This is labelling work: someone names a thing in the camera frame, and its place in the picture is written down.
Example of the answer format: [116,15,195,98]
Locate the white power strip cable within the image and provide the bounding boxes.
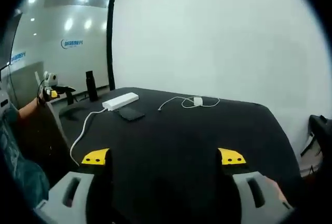
[70,108,107,167]

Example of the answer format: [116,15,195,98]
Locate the white power strip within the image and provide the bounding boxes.
[102,92,140,111]

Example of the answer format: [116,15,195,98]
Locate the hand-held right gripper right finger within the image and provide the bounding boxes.
[217,147,296,224]

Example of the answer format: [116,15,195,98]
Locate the black curved stand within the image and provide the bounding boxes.
[59,89,88,121]

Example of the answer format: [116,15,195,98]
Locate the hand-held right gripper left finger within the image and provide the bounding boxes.
[33,147,113,224]

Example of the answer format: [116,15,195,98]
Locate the white charging cable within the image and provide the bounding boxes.
[158,95,221,111]

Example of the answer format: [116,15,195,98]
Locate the black phone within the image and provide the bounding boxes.
[117,106,146,122]

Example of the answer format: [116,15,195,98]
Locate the person's right hand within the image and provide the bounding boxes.
[266,177,286,209]

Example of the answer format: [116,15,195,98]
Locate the black partition frame post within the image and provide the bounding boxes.
[104,0,116,91]

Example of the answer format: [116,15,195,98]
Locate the white worn device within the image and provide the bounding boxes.
[0,73,11,111]

